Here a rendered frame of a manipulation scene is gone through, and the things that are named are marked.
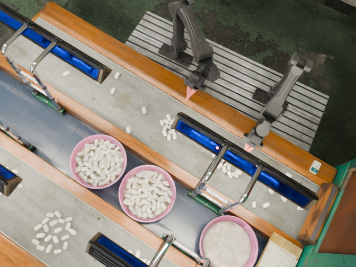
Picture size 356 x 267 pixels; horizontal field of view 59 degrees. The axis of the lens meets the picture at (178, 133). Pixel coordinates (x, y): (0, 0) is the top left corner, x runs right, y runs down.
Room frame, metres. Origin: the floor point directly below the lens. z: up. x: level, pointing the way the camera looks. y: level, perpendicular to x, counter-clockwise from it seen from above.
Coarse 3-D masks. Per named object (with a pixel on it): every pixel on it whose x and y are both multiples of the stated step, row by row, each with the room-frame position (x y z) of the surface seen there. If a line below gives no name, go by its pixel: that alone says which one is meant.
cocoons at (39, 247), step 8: (8, 168) 0.19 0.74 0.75; (0, 192) 0.08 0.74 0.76; (48, 216) 0.02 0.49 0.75; (40, 224) -0.02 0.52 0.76; (56, 232) -0.04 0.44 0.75; (72, 232) -0.03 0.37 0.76; (32, 240) -0.09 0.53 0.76; (48, 240) -0.08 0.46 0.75; (56, 240) -0.07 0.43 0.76; (40, 248) -0.12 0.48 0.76; (48, 248) -0.11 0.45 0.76; (64, 248) -0.10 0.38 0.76; (136, 256) -0.07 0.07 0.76
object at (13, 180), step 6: (0, 168) 0.14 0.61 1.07; (6, 168) 0.15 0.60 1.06; (0, 174) 0.12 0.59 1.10; (6, 174) 0.13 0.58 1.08; (12, 174) 0.13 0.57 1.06; (0, 180) 0.10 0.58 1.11; (6, 180) 0.10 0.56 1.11; (12, 180) 0.11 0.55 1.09; (18, 180) 0.12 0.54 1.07; (0, 186) 0.08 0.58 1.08; (6, 186) 0.08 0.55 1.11; (12, 186) 0.09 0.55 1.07; (6, 192) 0.07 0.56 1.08
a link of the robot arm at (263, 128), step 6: (264, 108) 0.65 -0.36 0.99; (264, 114) 0.64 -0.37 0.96; (282, 114) 0.64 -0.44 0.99; (264, 120) 0.57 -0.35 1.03; (270, 120) 0.60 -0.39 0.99; (276, 120) 0.61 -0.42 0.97; (258, 126) 0.55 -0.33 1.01; (264, 126) 0.55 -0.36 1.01; (258, 132) 0.53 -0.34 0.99; (264, 132) 0.53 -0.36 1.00
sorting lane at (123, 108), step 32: (64, 32) 0.99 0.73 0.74; (64, 64) 0.79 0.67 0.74; (96, 96) 0.65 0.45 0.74; (128, 96) 0.68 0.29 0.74; (160, 96) 0.72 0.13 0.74; (160, 128) 0.55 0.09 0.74; (192, 160) 0.42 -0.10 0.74; (224, 192) 0.29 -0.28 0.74; (256, 192) 0.32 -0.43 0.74; (288, 224) 0.21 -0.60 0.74
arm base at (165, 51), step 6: (162, 48) 1.06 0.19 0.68; (168, 48) 1.07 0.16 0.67; (162, 54) 1.02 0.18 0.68; (168, 54) 1.03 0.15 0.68; (174, 54) 1.00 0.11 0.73; (180, 54) 1.02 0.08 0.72; (186, 54) 1.05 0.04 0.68; (174, 60) 1.00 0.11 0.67; (180, 60) 1.00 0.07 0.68; (186, 60) 1.01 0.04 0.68; (186, 66) 0.97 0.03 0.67
